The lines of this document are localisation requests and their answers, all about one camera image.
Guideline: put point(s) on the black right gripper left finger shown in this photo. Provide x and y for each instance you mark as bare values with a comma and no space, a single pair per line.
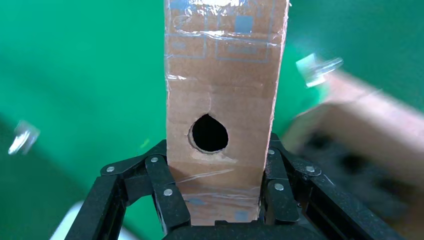
172,208

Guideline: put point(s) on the large open cardboard carton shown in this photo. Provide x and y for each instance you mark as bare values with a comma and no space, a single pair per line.
374,122

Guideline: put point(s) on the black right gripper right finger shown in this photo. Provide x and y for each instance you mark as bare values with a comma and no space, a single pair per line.
281,202

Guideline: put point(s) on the small cardboard box with hole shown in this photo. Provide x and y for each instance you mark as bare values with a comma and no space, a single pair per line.
225,92

